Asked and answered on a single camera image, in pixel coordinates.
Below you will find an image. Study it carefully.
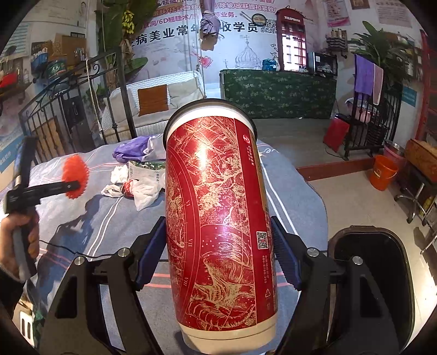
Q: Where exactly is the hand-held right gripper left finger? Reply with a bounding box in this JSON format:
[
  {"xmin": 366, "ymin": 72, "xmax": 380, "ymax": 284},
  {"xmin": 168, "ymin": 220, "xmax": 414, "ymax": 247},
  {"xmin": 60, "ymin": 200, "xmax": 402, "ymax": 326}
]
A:
[{"xmin": 40, "ymin": 216, "xmax": 168, "ymax": 355}]

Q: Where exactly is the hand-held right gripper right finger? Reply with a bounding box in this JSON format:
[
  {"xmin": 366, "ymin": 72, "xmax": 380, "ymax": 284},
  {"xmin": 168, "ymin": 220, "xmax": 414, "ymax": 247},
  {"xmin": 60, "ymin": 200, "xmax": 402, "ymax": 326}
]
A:
[{"xmin": 271, "ymin": 215, "xmax": 399, "ymax": 355}]

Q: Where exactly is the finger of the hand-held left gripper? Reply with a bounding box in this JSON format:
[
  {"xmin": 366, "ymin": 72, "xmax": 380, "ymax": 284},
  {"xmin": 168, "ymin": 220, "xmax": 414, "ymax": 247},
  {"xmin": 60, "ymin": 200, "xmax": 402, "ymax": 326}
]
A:
[{"xmin": 29, "ymin": 180, "xmax": 83, "ymax": 202}]

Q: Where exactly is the orange toothed plastic wheel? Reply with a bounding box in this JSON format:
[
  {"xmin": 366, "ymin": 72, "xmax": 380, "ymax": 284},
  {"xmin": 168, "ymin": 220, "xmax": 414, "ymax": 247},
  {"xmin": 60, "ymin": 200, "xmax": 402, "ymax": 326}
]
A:
[{"xmin": 61, "ymin": 153, "xmax": 90, "ymax": 200}]

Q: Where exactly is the white plastic bag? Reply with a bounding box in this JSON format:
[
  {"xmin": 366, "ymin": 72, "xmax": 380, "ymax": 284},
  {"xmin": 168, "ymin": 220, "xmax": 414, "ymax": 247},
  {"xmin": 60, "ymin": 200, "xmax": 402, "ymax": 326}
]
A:
[{"xmin": 101, "ymin": 177, "xmax": 163, "ymax": 211}]

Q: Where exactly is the red gold-patterned paper cup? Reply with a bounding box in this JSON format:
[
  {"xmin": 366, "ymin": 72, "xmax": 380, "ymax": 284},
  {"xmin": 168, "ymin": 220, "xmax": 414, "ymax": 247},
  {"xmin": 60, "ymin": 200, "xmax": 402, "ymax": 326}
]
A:
[{"xmin": 163, "ymin": 98, "xmax": 278, "ymax": 354}]

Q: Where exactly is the purple plastic bag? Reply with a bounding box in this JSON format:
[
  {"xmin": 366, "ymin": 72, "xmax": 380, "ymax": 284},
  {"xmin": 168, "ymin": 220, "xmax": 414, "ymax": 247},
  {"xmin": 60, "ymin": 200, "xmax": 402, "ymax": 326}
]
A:
[{"xmin": 113, "ymin": 135, "xmax": 168, "ymax": 162}]

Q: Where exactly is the green and white packet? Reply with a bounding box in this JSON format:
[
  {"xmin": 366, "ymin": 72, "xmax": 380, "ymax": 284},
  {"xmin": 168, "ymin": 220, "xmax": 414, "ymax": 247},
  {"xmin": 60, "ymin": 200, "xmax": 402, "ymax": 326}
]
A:
[{"xmin": 128, "ymin": 160, "xmax": 167, "ymax": 192}]

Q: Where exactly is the black trash bin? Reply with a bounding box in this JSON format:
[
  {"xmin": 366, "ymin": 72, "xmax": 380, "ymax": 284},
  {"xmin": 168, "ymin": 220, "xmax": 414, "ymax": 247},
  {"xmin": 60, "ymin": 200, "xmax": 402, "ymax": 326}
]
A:
[{"xmin": 326, "ymin": 223, "xmax": 415, "ymax": 355}]

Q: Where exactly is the person's left forearm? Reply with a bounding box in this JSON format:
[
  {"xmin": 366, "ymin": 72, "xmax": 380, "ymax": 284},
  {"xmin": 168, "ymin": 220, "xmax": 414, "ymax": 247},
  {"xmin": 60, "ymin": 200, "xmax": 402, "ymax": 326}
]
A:
[{"xmin": 0, "ymin": 263, "xmax": 26, "ymax": 318}]

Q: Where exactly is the person's left hand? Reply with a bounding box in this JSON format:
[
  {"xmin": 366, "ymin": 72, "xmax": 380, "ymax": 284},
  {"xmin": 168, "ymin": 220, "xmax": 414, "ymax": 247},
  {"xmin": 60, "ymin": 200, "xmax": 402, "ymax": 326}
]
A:
[{"xmin": 0, "ymin": 211, "xmax": 40, "ymax": 274}]

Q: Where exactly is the grey striped bed sheet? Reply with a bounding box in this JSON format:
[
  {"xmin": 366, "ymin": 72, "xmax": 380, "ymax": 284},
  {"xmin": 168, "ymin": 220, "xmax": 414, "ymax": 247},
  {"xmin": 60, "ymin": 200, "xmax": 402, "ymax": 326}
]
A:
[{"xmin": 0, "ymin": 138, "xmax": 328, "ymax": 355}]

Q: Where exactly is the black metal bed headboard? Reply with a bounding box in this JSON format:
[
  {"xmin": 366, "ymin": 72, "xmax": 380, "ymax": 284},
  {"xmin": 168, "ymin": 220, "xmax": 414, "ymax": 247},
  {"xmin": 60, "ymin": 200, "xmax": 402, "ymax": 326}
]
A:
[{"xmin": 19, "ymin": 46, "xmax": 137, "ymax": 164}]

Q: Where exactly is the white wicker swing chair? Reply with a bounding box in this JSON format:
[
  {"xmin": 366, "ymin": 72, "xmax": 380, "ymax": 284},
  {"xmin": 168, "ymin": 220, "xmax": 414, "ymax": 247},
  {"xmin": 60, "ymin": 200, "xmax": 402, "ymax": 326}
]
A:
[{"xmin": 101, "ymin": 71, "xmax": 205, "ymax": 144}]

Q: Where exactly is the orange plastic bucket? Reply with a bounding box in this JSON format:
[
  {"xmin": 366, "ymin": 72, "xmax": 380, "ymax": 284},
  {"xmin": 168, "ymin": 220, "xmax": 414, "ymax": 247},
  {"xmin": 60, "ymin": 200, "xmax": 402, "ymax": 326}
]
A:
[{"xmin": 368, "ymin": 155, "xmax": 399, "ymax": 192}]

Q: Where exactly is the red bag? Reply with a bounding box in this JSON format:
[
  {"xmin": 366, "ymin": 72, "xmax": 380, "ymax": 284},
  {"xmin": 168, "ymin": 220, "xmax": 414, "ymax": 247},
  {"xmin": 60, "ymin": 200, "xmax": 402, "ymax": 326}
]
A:
[{"xmin": 323, "ymin": 118, "xmax": 351, "ymax": 153}]

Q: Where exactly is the orange cushion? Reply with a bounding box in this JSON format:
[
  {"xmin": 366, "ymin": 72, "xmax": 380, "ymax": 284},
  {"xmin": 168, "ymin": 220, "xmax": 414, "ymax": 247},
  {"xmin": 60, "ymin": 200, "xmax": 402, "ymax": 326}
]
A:
[{"xmin": 137, "ymin": 84, "xmax": 170, "ymax": 117}]

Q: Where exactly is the chrome swivel stool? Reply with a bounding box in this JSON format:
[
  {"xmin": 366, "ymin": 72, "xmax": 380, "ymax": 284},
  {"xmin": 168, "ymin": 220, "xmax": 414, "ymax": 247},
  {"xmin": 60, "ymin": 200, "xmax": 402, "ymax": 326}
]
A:
[{"xmin": 394, "ymin": 164, "xmax": 437, "ymax": 226}]

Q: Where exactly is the cardboard box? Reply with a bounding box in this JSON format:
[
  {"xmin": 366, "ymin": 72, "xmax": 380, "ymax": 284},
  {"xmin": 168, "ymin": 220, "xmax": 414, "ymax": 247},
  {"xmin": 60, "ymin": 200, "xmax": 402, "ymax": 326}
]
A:
[{"xmin": 51, "ymin": 34, "xmax": 87, "ymax": 65}]

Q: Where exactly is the pink plastic basin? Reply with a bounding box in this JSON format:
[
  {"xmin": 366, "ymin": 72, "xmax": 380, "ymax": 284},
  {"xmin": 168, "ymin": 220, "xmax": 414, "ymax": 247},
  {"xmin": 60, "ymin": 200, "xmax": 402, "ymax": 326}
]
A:
[{"xmin": 383, "ymin": 141, "xmax": 407, "ymax": 168}]

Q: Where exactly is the black metal rack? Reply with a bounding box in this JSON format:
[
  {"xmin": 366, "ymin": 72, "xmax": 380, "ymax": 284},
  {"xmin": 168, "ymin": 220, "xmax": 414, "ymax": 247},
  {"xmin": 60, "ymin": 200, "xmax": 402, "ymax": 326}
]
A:
[{"xmin": 343, "ymin": 51, "xmax": 403, "ymax": 161}]

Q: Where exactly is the green patterned counter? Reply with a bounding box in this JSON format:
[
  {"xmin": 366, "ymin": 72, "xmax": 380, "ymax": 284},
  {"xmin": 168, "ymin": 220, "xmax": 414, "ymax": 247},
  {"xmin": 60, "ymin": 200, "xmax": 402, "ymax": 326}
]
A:
[{"xmin": 219, "ymin": 68, "xmax": 337, "ymax": 119}]

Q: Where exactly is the pink plastic tub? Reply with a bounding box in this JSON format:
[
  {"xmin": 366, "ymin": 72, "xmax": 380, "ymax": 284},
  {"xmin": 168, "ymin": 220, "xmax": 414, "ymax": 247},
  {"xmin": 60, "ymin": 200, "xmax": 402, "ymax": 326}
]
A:
[{"xmin": 348, "ymin": 99, "xmax": 371, "ymax": 122}]

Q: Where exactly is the white cushion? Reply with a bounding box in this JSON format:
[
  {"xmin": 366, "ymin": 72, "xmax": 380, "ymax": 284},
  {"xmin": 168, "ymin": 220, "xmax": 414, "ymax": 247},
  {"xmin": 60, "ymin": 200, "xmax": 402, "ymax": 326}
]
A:
[{"xmin": 168, "ymin": 81, "xmax": 204, "ymax": 110}]

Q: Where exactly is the orange patterned suitcase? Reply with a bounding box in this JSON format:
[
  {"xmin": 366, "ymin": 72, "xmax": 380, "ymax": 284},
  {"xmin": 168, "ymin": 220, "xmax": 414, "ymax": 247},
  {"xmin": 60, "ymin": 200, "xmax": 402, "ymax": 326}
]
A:
[{"xmin": 404, "ymin": 138, "xmax": 437, "ymax": 181}]

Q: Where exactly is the artificial banana plant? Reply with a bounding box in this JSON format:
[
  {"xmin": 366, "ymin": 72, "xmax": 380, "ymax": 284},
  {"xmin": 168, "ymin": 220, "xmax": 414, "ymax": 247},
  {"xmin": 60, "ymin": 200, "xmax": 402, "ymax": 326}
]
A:
[{"xmin": 99, "ymin": 0, "xmax": 151, "ymax": 89}]

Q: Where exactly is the pink towel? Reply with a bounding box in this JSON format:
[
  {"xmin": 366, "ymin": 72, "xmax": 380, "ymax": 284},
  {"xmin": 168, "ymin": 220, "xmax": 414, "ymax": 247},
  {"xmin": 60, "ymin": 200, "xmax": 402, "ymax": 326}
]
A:
[{"xmin": 372, "ymin": 64, "xmax": 385, "ymax": 106}]

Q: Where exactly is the purple towel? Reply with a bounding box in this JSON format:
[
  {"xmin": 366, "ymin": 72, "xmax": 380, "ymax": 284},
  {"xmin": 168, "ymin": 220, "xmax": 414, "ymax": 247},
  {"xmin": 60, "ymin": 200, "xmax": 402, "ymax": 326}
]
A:
[{"xmin": 353, "ymin": 55, "xmax": 375, "ymax": 96}]

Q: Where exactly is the red phone booth cabinet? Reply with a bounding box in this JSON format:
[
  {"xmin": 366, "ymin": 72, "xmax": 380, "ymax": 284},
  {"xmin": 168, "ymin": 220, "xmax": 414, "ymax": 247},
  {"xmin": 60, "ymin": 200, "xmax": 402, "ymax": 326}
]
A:
[{"xmin": 275, "ymin": 7, "xmax": 307, "ymax": 72}]

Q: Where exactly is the grey folded umbrella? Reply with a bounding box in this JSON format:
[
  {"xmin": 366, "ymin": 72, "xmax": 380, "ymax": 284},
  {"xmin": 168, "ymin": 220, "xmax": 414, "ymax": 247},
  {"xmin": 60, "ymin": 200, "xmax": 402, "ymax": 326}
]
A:
[{"xmin": 200, "ymin": 10, "xmax": 224, "ymax": 52}]

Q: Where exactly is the green potted plant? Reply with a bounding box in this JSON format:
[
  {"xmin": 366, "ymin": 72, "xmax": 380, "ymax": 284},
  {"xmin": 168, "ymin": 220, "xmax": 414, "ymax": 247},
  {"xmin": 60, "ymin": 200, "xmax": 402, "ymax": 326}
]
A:
[{"xmin": 350, "ymin": 20, "xmax": 415, "ymax": 82}]

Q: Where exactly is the black power cable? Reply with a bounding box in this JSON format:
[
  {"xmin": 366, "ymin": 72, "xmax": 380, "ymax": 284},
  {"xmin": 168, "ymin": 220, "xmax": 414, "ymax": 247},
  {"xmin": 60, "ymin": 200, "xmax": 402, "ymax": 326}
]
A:
[{"xmin": 39, "ymin": 239, "xmax": 168, "ymax": 265}]

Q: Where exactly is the large wall poster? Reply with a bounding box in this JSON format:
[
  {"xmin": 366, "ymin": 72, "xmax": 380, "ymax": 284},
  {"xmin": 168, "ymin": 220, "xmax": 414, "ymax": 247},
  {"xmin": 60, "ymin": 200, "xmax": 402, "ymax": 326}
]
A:
[{"xmin": 130, "ymin": 0, "xmax": 321, "ymax": 91}]

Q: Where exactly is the black picture frame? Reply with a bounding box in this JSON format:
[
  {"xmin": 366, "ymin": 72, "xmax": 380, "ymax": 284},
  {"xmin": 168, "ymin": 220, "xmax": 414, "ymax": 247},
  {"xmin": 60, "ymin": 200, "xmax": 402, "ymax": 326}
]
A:
[{"xmin": 312, "ymin": 52, "xmax": 338, "ymax": 76}]

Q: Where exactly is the small blue wall poster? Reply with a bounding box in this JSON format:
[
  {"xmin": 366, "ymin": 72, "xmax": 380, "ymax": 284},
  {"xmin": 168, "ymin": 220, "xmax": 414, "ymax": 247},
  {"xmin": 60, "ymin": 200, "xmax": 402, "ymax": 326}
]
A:
[{"xmin": 401, "ymin": 85, "xmax": 418, "ymax": 108}]

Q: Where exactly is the small wall shelf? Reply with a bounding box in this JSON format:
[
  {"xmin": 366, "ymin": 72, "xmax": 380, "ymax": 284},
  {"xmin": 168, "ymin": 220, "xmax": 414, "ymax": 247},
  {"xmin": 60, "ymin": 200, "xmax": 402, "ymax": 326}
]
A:
[{"xmin": 326, "ymin": 29, "xmax": 349, "ymax": 58}]

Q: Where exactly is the red door frame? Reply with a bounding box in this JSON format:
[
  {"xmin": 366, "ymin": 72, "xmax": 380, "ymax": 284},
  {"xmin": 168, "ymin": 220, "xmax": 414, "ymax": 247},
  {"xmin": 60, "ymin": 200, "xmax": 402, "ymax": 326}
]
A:
[{"xmin": 418, "ymin": 29, "xmax": 437, "ymax": 144}]

